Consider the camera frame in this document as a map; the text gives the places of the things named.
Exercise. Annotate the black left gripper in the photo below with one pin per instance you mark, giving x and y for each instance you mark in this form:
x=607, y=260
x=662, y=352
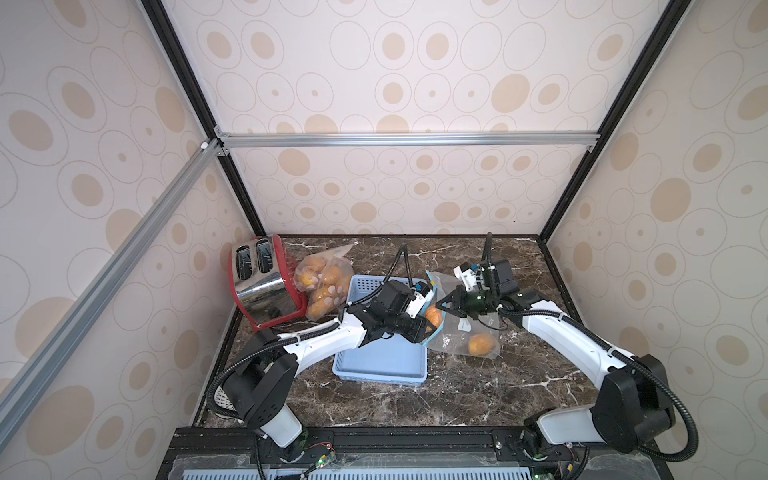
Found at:
x=419, y=329

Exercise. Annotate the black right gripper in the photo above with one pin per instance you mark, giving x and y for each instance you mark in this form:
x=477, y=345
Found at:
x=459, y=301

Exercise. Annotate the clear zipper bag blue strip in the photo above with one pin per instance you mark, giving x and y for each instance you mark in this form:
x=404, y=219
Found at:
x=453, y=336

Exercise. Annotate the clear zipper bag pink strip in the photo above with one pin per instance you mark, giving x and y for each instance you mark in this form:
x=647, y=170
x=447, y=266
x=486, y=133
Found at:
x=328, y=266
x=332, y=291

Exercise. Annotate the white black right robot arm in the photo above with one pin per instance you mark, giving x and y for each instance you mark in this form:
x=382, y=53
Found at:
x=635, y=409

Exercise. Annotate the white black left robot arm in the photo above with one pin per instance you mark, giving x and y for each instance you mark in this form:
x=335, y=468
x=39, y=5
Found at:
x=255, y=387

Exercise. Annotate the light blue plastic basket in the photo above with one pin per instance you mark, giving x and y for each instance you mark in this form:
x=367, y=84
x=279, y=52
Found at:
x=392, y=360

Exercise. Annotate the red and chrome toaster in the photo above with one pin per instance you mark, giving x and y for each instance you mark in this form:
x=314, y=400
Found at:
x=261, y=283

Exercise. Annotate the white perforated round object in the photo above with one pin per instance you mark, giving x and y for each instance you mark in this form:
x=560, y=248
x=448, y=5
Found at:
x=223, y=403

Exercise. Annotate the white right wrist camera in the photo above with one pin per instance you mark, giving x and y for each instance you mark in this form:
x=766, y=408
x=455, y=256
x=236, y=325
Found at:
x=466, y=273

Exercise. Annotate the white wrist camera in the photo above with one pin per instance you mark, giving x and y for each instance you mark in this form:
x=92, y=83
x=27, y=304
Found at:
x=466, y=273
x=423, y=294

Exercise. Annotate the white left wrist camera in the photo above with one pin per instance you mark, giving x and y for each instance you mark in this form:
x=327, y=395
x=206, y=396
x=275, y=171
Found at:
x=423, y=294

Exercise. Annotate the silver aluminium rail back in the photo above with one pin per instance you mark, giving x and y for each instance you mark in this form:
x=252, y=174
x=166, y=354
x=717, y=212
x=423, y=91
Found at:
x=439, y=139

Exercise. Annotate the silver aluminium rail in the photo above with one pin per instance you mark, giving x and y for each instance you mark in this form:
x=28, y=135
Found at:
x=439, y=139
x=44, y=366

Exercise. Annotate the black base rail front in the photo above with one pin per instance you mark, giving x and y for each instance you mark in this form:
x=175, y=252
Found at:
x=397, y=453

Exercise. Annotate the silver aluminium rail left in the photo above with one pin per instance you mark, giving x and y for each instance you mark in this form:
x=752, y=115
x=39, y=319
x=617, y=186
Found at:
x=44, y=366

